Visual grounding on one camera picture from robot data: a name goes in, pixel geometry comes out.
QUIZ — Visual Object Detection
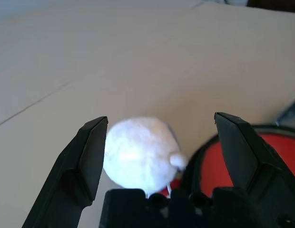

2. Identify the red ping-pong paddle case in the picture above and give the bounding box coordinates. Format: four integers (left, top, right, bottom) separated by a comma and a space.
175, 122, 295, 199

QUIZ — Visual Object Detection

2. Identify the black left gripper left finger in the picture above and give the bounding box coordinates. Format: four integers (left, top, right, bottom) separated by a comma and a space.
21, 115, 108, 228

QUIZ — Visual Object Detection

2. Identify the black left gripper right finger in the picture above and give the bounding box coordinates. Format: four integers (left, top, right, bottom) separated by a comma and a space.
213, 112, 295, 228

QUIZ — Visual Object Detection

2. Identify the white pom-pom zipper pull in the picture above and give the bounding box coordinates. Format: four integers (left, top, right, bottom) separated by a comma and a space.
103, 115, 188, 192

